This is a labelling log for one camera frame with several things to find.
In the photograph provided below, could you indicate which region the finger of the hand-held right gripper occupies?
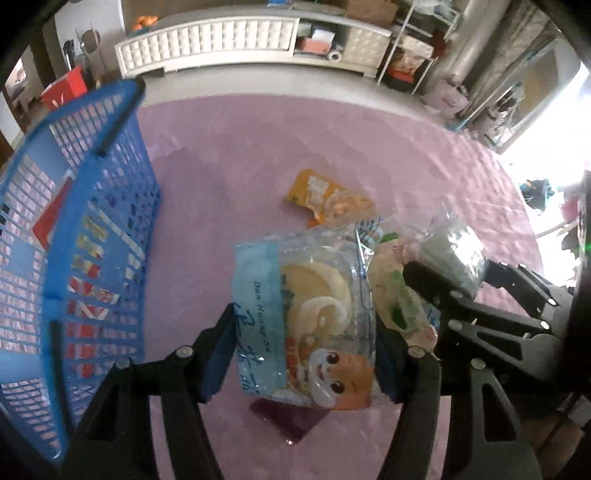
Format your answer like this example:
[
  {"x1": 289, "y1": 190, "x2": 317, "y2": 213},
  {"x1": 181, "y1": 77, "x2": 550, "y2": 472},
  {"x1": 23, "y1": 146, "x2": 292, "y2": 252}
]
[
  {"x1": 403, "y1": 261, "x2": 572, "y2": 394},
  {"x1": 485, "y1": 260, "x2": 574, "y2": 325}
]

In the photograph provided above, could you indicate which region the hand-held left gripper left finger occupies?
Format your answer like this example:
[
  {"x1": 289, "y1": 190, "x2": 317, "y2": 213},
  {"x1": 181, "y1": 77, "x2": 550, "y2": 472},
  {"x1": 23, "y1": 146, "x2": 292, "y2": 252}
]
[{"x1": 60, "y1": 305, "x2": 238, "y2": 480}]

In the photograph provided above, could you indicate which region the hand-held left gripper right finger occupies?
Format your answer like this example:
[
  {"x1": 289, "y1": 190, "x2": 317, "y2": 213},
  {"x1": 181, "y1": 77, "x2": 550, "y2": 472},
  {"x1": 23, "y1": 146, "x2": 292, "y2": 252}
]
[{"x1": 376, "y1": 323, "x2": 543, "y2": 480}]

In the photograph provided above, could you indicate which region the clear packet with green pastry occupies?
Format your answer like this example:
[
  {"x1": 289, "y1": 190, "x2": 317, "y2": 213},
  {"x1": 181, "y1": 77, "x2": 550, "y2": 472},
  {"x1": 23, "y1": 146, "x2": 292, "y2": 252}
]
[{"x1": 355, "y1": 217, "x2": 439, "y2": 348}]

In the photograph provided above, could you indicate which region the clear packet with pale filling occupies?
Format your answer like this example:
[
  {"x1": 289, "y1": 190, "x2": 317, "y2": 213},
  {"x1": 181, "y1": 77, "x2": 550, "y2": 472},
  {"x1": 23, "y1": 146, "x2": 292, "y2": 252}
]
[{"x1": 402, "y1": 203, "x2": 487, "y2": 299}]

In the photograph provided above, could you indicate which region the purple snack packet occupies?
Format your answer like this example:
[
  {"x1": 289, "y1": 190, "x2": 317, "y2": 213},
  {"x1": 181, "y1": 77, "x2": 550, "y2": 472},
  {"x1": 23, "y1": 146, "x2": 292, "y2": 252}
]
[{"x1": 249, "y1": 399, "x2": 334, "y2": 446}]

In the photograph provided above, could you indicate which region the squirrel print blue snack packet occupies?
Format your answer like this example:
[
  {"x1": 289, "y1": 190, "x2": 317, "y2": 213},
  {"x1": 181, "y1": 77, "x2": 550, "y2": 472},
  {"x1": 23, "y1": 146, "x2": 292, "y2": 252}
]
[{"x1": 233, "y1": 226, "x2": 378, "y2": 411}]

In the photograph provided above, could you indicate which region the orange snack packet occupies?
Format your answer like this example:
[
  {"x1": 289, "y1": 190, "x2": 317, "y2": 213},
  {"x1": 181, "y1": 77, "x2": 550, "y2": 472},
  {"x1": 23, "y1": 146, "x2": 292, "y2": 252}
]
[{"x1": 283, "y1": 169, "x2": 378, "y2": 230}]

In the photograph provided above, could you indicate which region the blue plastic basket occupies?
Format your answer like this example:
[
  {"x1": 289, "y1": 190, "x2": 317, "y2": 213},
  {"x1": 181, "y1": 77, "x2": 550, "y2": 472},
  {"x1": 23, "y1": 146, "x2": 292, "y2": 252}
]
[{"x1": 0, "y1": 76, "x2": 163, "y2": 468}]

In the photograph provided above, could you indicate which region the pink white shopping bag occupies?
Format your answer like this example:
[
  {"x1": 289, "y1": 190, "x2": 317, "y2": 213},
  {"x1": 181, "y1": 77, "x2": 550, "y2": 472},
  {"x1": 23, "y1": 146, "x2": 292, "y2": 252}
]
[{"x1": 421, "y1": 80, "x2": 467, "y2": 117}]

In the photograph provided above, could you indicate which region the pink tablecloth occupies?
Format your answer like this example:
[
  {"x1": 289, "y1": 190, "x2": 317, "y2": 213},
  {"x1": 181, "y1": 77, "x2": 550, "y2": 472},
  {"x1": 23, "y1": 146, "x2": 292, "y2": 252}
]
[{"x1": 60, "y1": 92, "x2": 544, "y2": 480}]

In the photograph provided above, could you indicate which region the arched standing mirror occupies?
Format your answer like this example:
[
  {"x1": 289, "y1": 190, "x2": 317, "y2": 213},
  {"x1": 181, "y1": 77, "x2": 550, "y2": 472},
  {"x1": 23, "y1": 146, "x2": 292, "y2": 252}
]
[{"x1": 502, "y1": 36, "x2": 583, "y2": 154}]

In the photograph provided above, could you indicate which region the standing air conditioner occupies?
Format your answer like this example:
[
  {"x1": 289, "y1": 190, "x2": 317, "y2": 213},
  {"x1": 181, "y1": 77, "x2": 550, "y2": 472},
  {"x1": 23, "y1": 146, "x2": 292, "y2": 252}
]
[{"x1": 442, "y1": 0, "x2": 509, "y2": 89}]

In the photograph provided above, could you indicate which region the orange box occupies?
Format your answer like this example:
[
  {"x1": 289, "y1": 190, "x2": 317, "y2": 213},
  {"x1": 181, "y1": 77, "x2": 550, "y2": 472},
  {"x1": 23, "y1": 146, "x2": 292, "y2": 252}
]
[{"x1": 295, "y1": 38, "x2": 331, "y2": 55}]

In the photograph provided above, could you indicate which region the cardboard box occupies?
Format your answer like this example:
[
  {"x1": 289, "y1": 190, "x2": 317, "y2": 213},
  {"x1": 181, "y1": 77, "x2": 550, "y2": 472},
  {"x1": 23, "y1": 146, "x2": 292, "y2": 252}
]
[{"x1": 345, "y1": 0, "x2": 400, "y2": 27}]

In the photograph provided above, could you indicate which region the red paper bag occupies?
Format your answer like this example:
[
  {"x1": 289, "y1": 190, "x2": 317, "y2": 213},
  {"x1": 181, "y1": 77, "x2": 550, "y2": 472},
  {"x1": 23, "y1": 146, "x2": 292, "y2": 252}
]
[{"x1": 40, "y1": 66, "x2": 89, "y2": 110}]

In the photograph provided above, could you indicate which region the white tufted cabinet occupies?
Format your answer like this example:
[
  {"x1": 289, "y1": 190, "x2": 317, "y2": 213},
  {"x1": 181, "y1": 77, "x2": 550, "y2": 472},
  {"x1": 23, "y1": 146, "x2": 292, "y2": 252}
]
[{"x1": 114, "y1": 9, "x2": 393, "y2": 80}]

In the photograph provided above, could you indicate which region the white wire rack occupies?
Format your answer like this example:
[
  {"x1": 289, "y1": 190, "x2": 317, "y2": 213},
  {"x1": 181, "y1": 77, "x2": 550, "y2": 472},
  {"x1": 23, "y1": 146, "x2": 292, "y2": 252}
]
[{"x1": 376, "y1": 0, "x2": 463, "y2": 96}]

